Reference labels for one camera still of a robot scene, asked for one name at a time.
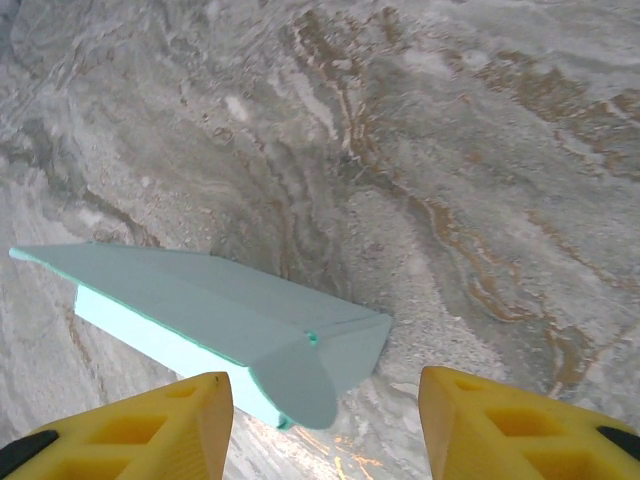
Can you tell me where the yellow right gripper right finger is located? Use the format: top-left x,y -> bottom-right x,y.
418,366 -> 640,480

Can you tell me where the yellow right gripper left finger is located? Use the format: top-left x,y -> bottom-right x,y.
0,371 -> 234,480

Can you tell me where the light blue paper box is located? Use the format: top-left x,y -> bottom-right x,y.
8,241 -> 394,431

